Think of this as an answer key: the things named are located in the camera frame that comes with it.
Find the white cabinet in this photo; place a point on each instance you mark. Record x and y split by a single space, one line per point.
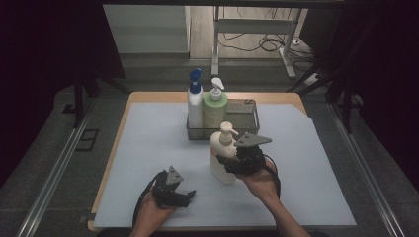
148 29

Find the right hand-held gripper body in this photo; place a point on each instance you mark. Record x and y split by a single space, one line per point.
250 159

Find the white metal desk frame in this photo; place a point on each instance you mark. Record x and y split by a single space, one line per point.
253 25

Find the cream pump bottle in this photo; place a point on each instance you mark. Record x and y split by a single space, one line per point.
222 164

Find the white bottle with blue pump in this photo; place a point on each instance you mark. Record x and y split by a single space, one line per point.
195 105

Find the dark curtain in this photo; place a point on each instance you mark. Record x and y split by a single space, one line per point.
39 65
388 65

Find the grey mesh basket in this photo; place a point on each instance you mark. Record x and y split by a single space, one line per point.
242 115

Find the green pump bottle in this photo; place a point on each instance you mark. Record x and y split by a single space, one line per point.
214 112

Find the person's left hand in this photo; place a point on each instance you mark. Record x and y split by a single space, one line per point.
151 215

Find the pale blue table mat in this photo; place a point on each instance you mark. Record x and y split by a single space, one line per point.
148 148

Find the person's right hand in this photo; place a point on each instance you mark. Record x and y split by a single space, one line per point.
262 184

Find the black metal stand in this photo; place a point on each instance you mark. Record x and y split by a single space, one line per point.
346 112
78 105

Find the white power strip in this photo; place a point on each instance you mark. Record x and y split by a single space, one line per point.
312 80

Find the aluminium rail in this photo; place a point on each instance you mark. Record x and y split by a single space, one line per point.
369 177
49 184

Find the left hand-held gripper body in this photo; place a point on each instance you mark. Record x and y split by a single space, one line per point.
166 194

